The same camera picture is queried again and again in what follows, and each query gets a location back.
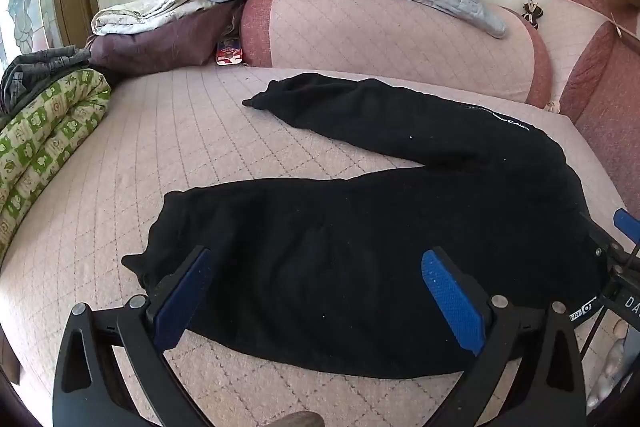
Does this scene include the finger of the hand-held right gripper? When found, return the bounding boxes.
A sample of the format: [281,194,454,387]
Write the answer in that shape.
[580,213,626,260]
[613,208,640,244]

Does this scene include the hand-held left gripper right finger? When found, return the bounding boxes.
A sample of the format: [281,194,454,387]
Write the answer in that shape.
[421,246,587,427]

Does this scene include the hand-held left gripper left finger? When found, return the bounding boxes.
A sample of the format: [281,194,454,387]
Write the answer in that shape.
[52,246,214,427]

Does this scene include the black pants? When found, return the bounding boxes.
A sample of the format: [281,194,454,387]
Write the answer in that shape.
[121,73,608,379]

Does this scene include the white plastic bag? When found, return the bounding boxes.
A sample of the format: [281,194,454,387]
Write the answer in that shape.
[585,322,632,413]

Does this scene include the pink quilted cushion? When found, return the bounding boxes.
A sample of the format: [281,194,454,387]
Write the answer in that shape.
[520,0,640,105]
[559,21,640,218]

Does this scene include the green printed quilt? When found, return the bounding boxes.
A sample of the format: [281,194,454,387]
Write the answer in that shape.
[0,68,112,258]

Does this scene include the black hair clip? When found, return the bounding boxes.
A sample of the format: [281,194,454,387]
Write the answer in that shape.
[521,0,545,29]

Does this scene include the small red packet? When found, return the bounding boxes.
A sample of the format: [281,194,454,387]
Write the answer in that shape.
[215,39,245,66]

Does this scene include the purple folded blanket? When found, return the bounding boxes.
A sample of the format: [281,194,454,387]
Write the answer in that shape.
[85,2,246,82]

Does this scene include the dark grey plaid clothing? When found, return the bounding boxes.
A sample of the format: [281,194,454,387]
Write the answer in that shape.
[0,48,93,115]

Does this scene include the large pink bolster pillow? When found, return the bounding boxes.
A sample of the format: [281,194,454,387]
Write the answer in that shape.
[239,0,552,108]

